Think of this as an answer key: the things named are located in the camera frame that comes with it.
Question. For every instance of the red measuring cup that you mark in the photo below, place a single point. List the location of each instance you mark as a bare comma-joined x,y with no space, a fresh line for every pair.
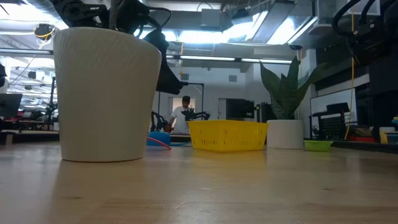
160,142

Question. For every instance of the green measuring cup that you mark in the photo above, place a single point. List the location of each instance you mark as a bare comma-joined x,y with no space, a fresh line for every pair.
317,145

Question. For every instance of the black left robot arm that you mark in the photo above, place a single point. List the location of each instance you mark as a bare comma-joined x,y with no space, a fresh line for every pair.
77,12

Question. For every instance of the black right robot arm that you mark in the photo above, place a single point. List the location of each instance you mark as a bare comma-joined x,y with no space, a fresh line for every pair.
373,46

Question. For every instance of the black background robot arm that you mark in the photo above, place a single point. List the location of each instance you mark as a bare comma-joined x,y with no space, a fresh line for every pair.
157,121
191,114

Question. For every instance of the yellow plastic basket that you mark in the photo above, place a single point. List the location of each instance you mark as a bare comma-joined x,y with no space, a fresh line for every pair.
227,135

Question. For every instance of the person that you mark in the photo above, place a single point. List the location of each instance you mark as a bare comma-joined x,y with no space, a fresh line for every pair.
180,119

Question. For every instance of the ceiling tube light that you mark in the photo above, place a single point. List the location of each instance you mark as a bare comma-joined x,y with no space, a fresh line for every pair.
208,58
267,61

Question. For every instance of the leafy plant in white pot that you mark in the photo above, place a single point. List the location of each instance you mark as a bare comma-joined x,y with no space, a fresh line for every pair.
105,93

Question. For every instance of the grey ceiling box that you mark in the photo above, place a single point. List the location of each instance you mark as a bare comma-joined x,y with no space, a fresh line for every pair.
211,18

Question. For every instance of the black equipment rack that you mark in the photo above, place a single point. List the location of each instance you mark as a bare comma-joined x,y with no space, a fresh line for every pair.
264,112

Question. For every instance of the snake plant in white pot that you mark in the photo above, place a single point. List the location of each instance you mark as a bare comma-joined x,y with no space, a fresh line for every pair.
284,133

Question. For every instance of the dark desk monitor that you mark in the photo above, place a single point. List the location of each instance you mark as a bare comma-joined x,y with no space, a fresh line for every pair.
11,105

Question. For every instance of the black pegboard cart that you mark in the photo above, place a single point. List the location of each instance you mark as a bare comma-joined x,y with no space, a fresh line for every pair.
334,126

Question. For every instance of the red tray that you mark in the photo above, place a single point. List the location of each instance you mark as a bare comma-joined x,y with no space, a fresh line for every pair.
362,139

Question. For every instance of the teal plastic container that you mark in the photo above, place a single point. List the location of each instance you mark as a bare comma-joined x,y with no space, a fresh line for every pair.
393,138

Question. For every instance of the black wall monitor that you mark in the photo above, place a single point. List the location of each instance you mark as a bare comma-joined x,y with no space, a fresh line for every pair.
239,109

